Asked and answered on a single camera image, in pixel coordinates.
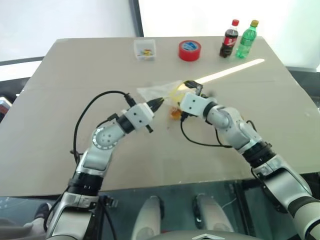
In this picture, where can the red and black object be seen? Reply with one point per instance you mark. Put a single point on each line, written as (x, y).
(4, 106)

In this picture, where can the cola bottle with red cap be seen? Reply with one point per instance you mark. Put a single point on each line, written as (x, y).
(228, 40)

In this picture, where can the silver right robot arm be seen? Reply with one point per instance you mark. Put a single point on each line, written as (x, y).
(232, 125)

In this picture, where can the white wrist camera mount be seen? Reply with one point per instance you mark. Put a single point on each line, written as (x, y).
(195, 103)
(138, 115)

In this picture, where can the red tape roll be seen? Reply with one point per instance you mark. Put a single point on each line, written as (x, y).
(190, 51)

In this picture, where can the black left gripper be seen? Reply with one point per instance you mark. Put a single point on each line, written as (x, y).
(151, 105)

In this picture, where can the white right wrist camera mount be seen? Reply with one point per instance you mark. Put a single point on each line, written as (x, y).
(195, 103)

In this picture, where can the green bottle with yellow cap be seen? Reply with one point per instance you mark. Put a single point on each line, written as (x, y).
(246, 41)

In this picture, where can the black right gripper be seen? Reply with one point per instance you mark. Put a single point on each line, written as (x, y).
(200, 90)

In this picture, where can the dark sneaker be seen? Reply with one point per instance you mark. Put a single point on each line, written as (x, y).
(42, 211)

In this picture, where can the dark window frame post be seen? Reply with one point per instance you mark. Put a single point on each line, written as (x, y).
(137, 17)

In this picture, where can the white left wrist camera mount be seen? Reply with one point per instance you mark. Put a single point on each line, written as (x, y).
(138, 115)

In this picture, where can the clear plastic bag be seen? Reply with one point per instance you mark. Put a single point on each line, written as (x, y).
(155, 90)

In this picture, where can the clear box with colourful bits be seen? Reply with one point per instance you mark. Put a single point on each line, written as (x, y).
(145, 50)

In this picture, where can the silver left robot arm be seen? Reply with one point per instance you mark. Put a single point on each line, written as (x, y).
(100, 140)

